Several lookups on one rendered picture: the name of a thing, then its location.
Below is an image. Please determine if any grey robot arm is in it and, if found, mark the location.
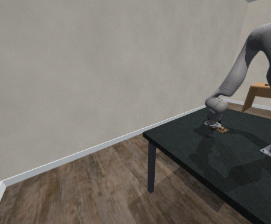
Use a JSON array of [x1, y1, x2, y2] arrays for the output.
[[205, 23, 271, 119]]

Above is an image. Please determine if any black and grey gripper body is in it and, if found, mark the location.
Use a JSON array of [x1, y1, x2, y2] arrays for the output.
[[204, 115, 222, 128]]

